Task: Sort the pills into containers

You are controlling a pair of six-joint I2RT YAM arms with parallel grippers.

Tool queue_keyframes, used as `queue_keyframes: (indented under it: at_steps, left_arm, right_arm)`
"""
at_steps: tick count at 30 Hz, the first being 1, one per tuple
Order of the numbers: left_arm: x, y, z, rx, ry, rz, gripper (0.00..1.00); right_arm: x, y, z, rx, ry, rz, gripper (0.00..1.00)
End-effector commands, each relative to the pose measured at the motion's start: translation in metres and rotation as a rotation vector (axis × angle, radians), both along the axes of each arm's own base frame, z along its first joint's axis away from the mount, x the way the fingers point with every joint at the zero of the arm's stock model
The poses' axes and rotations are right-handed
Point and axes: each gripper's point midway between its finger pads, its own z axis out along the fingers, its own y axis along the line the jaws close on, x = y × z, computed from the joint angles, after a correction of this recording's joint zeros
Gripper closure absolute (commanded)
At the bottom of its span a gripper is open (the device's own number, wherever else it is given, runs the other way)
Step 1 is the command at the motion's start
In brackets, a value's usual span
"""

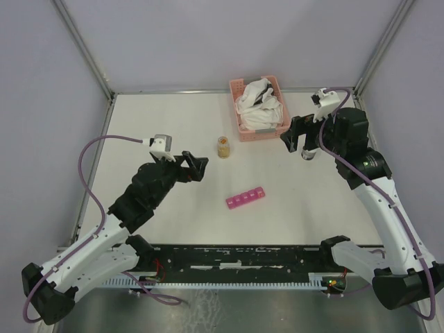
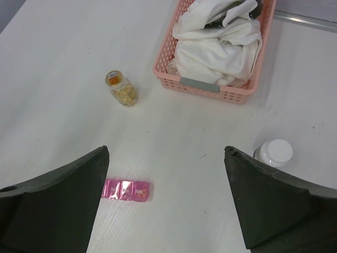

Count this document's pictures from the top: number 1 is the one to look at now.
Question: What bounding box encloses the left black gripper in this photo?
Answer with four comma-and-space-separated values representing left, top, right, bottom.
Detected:
151, 150, 208, 207

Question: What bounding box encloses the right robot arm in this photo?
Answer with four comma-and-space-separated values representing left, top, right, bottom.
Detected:
280, 108, 443, 309

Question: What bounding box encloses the glass pill bottle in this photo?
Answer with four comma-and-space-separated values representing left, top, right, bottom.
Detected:
217, 136, 230, 159

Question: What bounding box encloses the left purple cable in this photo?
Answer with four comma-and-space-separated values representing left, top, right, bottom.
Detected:
22, 135, 190, 324

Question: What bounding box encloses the white cable duct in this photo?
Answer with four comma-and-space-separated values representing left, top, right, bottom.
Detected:
99, 274, 327, 291

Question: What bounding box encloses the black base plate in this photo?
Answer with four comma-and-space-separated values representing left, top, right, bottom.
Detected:
130, 244, 344, 283

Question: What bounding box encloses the pink pill organizer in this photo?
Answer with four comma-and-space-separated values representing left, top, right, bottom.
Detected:
225, 187, 266, 210

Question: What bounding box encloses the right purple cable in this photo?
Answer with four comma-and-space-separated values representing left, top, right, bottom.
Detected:
318, 87, 436, 321

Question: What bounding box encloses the white cloth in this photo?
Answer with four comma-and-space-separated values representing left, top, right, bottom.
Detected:
235, 78, 284, 131

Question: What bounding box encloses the pink plastic basket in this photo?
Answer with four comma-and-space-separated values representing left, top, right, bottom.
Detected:
229, 76, 291, 142

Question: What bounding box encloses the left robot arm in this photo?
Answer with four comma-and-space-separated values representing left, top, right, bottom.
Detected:
22, 151, 209, 325

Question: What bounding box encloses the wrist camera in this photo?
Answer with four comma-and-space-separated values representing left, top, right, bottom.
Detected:
311, 88, 341, 123
148, 134, 176, 162

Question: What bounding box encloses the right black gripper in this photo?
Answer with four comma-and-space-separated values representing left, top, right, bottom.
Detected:
280, 106, 346, 158

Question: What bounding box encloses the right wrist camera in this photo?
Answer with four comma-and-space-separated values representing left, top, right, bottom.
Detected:
311, 88, 341, 123

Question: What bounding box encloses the purple cable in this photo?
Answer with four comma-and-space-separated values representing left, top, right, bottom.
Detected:
22, 135, 190, 324
318, 87, 436, 321

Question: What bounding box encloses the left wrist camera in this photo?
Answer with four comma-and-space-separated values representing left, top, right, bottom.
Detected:
148, 134, 176, 162

